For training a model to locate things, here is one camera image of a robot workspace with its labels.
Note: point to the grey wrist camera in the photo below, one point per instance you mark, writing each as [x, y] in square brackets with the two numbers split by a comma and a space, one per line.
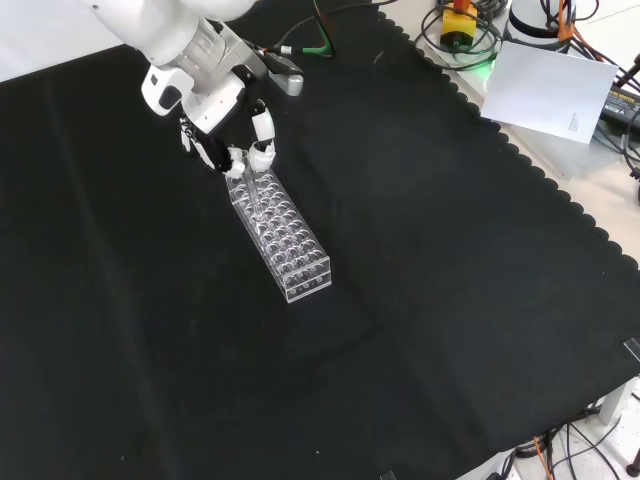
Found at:
[282, 75]

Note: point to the black bench cloth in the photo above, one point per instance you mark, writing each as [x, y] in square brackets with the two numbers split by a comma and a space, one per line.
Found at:
[300, 275]

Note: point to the clear plastic test tube rack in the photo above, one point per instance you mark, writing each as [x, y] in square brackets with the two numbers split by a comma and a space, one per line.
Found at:
[280, 235]

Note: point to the black power adapter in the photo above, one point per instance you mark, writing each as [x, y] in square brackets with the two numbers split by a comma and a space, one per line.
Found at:
[620, 107]

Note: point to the pale board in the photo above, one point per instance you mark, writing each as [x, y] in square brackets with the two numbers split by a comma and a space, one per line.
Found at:
[547, 92]

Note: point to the white table leg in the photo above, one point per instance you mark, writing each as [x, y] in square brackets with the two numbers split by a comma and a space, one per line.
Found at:
[615, 400]

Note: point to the yellow stop button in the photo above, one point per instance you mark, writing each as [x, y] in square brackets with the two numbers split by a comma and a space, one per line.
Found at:
[458, 25]

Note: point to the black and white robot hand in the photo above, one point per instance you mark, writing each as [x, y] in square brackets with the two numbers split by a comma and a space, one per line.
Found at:
[225, 135]

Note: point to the clear glass test tube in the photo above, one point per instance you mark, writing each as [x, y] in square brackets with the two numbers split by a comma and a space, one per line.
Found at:
[249, 187]

